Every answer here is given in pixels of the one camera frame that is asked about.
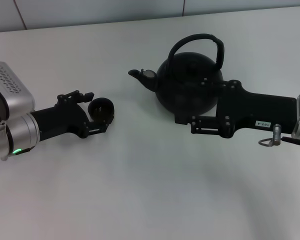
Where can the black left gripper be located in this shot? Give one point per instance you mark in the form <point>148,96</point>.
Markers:
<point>62,120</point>

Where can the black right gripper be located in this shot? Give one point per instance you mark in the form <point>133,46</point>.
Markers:
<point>250,110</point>

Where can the small dark teacup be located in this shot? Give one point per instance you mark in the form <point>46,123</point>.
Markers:
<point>101,107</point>

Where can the black round teapot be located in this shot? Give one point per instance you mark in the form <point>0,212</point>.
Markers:
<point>185,95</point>

